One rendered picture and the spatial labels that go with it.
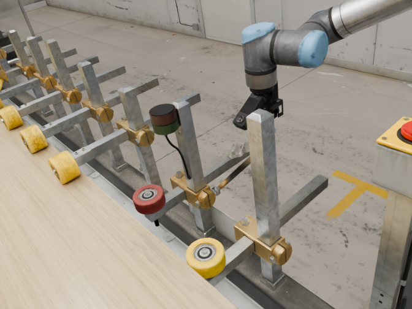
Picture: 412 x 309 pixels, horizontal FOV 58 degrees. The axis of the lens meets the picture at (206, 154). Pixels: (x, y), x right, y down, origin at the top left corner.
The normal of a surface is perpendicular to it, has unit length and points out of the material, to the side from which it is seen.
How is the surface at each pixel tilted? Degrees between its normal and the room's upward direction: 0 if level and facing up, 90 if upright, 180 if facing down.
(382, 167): 90
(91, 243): 0
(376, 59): 90
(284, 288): 0
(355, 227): 0
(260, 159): 90
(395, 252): 90
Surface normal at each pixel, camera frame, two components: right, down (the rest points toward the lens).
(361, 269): -0.15, -0.81
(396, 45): -0.75, 0.47
